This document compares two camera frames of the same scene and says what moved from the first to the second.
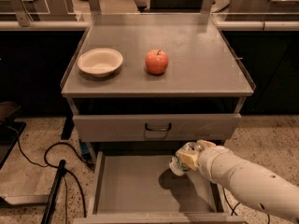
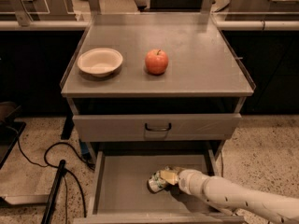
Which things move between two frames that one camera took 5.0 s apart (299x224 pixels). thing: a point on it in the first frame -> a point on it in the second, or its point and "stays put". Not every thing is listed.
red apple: x=156 y=62 stays put
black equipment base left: x=10 y=130 stays put
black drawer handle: x=158 y=129 stays put
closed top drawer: x=157 y=127 stays put
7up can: x=177 y=165 -> x=155 y=184
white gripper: x=209 y=161 -> x=189 y=181
